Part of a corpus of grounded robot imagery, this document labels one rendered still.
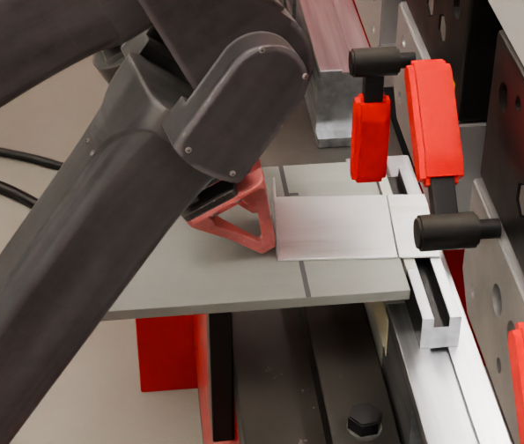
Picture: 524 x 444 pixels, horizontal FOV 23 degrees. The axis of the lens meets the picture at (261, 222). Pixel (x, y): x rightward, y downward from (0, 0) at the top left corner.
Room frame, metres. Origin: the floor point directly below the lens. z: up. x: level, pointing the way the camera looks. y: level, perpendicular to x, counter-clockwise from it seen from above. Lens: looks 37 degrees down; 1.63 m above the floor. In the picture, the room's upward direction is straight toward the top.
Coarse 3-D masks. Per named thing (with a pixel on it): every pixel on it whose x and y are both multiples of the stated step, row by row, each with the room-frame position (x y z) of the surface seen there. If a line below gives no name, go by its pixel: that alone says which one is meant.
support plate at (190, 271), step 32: (320, 192) 0.89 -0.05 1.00; (352, 192) 0.89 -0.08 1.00; (256, 224) 0.85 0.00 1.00; (160, 256) 0.80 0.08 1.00; (192, 256) 0.80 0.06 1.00; (224, 256) 0.80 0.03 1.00; (256, 256) 0.80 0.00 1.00; (128, 288) 0.76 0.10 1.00; (160, 288) 0.76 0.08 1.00; (192, 288) 0.76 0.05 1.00; (224, 288) 0.76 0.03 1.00; (256, 288) 0.76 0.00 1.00; (288, 288) 0.76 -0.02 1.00; (320, 288) 0.76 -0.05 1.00; (352, 288) 0.76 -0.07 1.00; (384, 288) 0.76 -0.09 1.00
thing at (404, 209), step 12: (396, 204) 0.87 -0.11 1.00; (408, 204) 0.87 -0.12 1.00; (420, 204) 0.87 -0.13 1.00; (396, 216) 0.85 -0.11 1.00; (408, 216) 0.85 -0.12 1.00; (396, 228) 0.84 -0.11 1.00; (408, 228) 0.84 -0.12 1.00; (396, 240) 0.82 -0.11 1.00; (408, 240) 0.82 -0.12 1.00; (408, 252) 0.81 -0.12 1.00; (420, 252) 0.81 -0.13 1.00; (432, 252) 0.81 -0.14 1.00
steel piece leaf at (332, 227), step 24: (288, 216) 0.85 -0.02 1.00; (312, 216) 0.85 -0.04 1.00; (336, 216) 0.85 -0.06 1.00; (360, 216) 0.85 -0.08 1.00; (384, 216) 0.85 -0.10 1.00; (288, 240) 0.82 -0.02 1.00; (312, 240) 0.82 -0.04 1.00; (336, 240) 0.82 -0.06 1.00; (360, 240) 0.82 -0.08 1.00; (384, 240) 0.82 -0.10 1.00
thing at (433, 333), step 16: (400, 176) 0.92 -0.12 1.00; (400, 192) 0.90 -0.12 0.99; (416, 192) 0.89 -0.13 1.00; (416, 272) 0.78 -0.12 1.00; (432, 272) 0.79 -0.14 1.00; (416, 288) 0.76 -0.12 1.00; (432, 288) 0.77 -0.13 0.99; (448, 288) 0.76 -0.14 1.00; (416, 304) 0.75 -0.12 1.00; (432, 304) 0.75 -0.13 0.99; (448, 304) 0.74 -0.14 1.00; (416, 320) 0.74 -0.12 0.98; (432, 320) 0.73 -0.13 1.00; (448, 320) 0.73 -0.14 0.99; (416, 336) 0.74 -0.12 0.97; (432, 336) 0.73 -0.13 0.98; (448, 336) 0.73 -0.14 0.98
